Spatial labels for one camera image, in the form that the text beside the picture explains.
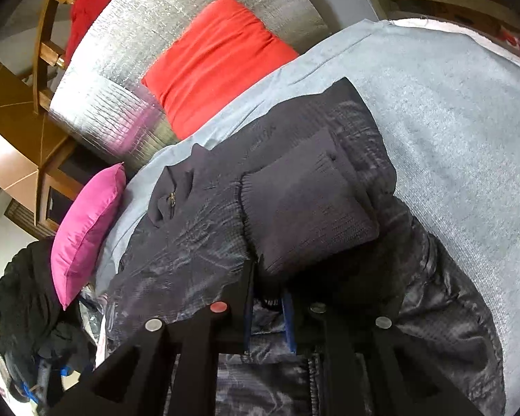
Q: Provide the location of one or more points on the light blue blanket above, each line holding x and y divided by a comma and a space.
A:
437, 138

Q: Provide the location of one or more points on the dark grey jacket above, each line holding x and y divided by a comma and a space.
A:
286, 203

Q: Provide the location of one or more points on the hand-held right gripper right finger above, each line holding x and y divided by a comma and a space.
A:
290, 329

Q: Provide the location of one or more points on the orange-red pillow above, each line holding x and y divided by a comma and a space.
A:
216, 65

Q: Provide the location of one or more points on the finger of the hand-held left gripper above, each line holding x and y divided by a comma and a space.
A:
45, 377

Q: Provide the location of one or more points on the pink pillow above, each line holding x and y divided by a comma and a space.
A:
86, 234

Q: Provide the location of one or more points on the pile of dark clothes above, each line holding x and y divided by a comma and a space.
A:
26, 303

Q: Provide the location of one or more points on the wooden chair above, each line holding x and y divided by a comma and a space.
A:
43, 43

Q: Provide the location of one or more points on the white sheet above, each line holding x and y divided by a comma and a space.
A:
502, 47

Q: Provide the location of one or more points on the silver foil insulation mat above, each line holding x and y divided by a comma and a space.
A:
125, 95

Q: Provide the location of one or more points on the wooden cabinet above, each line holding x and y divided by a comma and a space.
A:
47, 190

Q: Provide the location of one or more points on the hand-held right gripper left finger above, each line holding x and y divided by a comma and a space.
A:
248, 312

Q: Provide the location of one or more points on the dark red pillow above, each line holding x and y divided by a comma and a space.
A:
95, 0

